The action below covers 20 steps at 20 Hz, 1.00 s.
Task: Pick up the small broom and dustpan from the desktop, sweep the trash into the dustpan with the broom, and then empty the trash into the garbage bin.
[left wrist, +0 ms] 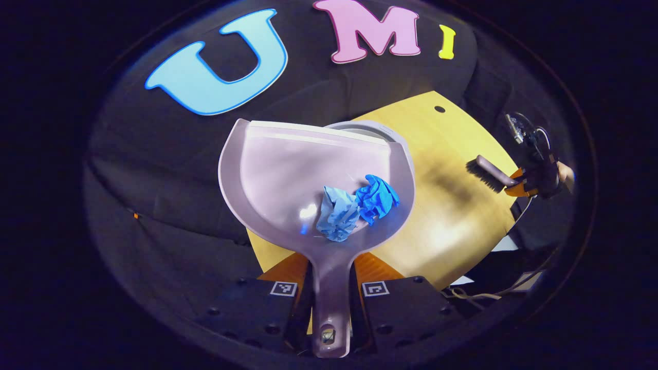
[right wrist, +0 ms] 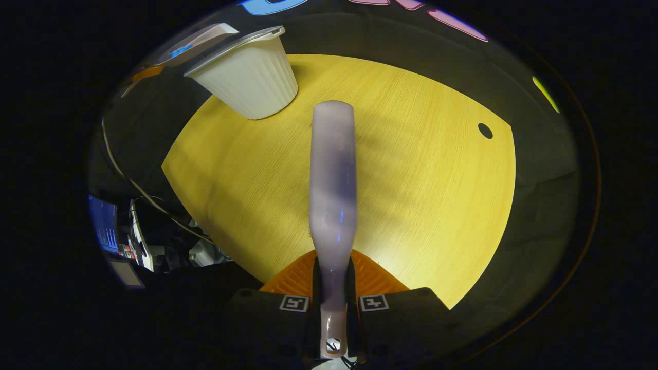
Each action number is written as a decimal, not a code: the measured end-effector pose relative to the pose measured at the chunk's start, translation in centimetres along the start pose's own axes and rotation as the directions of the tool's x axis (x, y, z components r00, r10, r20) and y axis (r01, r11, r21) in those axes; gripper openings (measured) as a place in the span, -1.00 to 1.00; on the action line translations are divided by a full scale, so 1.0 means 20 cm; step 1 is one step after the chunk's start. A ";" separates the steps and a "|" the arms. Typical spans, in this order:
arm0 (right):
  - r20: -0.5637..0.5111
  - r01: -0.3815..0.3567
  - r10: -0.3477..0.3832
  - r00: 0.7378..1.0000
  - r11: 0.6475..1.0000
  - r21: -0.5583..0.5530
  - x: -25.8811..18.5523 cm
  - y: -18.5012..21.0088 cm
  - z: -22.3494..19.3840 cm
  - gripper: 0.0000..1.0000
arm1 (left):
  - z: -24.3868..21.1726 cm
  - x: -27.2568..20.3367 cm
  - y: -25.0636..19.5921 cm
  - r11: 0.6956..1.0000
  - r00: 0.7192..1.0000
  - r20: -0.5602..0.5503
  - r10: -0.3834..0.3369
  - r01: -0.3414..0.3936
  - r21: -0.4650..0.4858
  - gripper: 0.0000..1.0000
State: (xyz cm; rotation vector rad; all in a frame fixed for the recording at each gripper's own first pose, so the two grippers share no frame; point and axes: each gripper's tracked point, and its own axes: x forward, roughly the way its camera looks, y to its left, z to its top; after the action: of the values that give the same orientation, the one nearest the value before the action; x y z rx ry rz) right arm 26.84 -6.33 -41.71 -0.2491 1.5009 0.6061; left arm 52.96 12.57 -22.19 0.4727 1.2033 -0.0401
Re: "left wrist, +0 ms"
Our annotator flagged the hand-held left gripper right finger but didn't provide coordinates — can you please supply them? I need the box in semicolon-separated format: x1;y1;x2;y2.
350;252;458;355

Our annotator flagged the beige cable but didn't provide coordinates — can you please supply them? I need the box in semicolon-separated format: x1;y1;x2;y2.
443;267;548;303

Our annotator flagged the light blue trash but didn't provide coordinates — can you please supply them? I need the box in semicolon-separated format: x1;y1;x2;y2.
316;185;361;243

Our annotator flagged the wooden desktop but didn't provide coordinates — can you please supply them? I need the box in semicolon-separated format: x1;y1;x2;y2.
247;91;520;335

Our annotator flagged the pale purple plastic dustpan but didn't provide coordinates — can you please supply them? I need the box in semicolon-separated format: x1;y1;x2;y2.
218;118;416;359

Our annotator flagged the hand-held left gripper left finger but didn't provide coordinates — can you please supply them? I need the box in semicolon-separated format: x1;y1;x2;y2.
197;252;314;356

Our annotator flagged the white ribbed garbage bin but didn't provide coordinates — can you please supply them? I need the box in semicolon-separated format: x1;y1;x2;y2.
324;120;408;145

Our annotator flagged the dark blue trash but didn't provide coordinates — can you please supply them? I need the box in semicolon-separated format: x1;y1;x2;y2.
355;174;401;226

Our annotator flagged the small pale purple broom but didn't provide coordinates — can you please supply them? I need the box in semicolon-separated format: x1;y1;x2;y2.
465;154;521;194

